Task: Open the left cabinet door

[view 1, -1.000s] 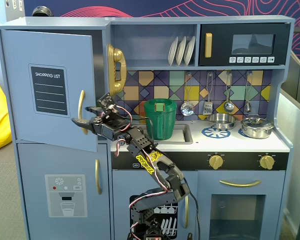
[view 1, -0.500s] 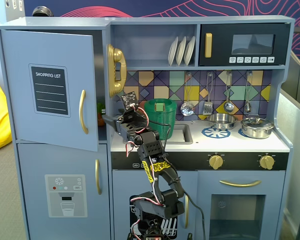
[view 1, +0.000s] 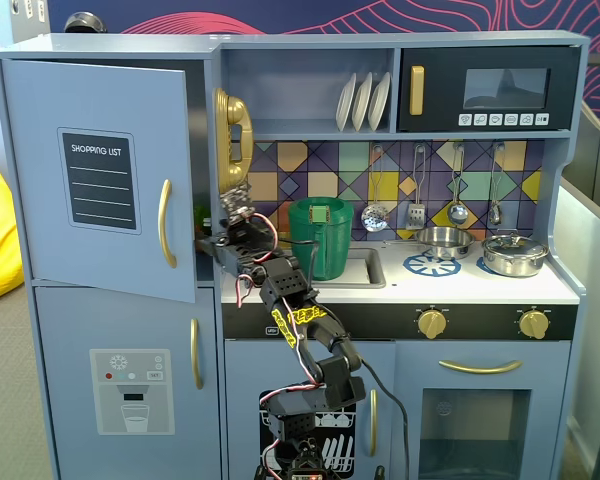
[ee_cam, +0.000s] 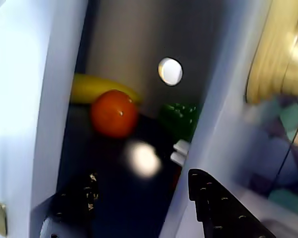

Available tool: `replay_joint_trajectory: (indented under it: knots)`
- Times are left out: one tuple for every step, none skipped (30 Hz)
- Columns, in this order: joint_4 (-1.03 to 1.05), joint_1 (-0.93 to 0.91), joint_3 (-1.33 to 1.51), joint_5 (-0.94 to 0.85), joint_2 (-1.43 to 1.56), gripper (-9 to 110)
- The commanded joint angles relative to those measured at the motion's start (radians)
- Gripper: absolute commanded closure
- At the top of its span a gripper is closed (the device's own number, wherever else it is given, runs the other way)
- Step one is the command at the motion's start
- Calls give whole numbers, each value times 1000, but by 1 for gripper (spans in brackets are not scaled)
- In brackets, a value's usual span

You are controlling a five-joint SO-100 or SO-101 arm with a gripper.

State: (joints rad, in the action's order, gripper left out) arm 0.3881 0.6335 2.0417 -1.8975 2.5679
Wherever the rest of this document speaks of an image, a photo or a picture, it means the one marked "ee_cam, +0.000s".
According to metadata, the red toy tomato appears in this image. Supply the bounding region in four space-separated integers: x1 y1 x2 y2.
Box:
90 89 139 138

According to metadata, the white door catch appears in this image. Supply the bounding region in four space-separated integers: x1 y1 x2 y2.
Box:
170 139 190 166

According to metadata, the tan wooden faucet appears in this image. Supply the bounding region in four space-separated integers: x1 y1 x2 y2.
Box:
244 0 298 105

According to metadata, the green toy pepper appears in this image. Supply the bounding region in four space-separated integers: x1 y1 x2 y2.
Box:
158 103 198 142

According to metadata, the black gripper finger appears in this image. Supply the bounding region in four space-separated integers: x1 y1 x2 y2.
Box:
49 170 100 238
188 168 277 238

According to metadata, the yellow toy banana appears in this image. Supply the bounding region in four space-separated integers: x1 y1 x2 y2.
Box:
69 73 144 105

